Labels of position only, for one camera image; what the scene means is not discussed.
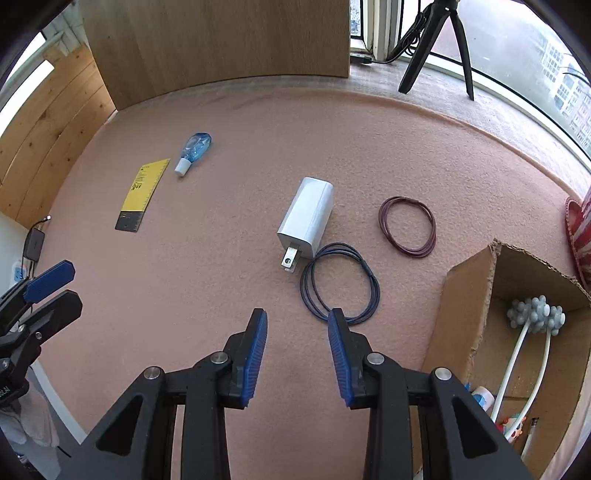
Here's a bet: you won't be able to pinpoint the white roller massager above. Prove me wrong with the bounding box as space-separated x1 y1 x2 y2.
489 295 566 455

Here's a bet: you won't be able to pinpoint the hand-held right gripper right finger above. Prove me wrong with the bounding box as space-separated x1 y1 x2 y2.
327 308 529 480

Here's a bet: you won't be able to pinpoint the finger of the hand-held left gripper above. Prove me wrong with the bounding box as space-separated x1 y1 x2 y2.
0 260 75 319
0 290 84 346

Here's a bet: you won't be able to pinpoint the pine plank panel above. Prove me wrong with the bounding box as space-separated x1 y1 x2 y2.
0 44 117 229

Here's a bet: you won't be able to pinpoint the dark blue cable coil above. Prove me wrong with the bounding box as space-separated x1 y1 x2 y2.
299 243 382 324

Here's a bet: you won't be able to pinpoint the white wall charger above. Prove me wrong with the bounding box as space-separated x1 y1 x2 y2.
276 176 334 274

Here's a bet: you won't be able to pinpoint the white window frame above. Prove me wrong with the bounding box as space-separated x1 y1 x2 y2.
348 0 591 162

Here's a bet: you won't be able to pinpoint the pink table cloth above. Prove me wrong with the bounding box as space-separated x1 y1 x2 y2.
28 88 591 480

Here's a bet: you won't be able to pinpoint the light oak board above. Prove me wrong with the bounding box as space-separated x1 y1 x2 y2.
78 0 352 112

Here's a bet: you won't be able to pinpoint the patterned tissue pack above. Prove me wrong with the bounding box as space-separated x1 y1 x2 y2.
470 385 497 411

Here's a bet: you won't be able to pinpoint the yellow and black ruler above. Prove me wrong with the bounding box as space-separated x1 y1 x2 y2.
115 158 171 233

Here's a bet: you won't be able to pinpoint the black tripod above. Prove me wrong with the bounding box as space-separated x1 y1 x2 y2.
398 0 476 101

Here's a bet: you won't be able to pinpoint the cardboard box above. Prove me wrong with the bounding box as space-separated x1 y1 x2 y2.
420 237 591 478

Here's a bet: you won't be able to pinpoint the black ring light cable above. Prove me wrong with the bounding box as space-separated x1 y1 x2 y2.
351 7 432 64

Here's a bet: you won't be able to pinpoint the person's grey clothing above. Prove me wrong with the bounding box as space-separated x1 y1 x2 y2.
0 369 63 472

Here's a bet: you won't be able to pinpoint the black power adapter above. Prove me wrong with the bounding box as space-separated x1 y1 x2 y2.
24 228 46 260

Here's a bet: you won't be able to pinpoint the brown hair ties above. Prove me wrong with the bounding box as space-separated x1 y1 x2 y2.
378 196 437 259

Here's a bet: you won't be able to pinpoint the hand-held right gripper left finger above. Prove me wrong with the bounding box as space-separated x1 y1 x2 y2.
83 308 269 480

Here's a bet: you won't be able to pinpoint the orange crab badge reel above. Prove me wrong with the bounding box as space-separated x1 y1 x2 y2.
499 413 528 443

